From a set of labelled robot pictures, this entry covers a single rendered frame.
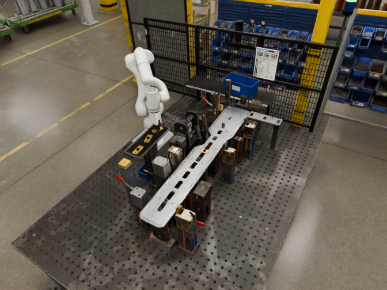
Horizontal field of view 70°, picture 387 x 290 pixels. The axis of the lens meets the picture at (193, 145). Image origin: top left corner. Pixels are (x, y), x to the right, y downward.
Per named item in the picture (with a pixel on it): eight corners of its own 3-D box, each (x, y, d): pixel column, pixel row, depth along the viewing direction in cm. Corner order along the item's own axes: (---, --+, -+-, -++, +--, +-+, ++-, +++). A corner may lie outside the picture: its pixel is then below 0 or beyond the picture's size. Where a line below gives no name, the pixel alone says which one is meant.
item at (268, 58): (274, 81, 258) (280, 49, 238) (251, 77, 267) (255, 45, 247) (275, 81, 260) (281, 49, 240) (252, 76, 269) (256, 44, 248)
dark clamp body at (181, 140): (186, 179, 230) (183, 144, 205) (172, 174, 236) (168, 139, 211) (192, 171, 237) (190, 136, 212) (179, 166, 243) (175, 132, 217)
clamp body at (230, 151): (231, 187, 223) (234, 155, 200) (217, 181, 227) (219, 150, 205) (236, 179, 229) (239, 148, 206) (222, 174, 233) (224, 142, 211)
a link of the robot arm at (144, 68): (159, 66, 203) (170, 103, 195) (137, 70, 199) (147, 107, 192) (159, 59, 195) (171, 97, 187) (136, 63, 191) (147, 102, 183)
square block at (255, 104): (253, 136, 269) (258, 105, 246) (246, 134, 272) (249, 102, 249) (256, 132, 275) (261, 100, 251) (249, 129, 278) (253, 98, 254)
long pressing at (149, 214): (166, 232, 161) (165, 230, 160) (135, 216, 170) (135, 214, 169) (250, 111, 250) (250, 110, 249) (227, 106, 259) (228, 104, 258)
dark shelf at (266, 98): (269, 107, 252) (269, 105, 250) (184, 86, 287) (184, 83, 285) (276, 96, 267) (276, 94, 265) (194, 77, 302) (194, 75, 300)
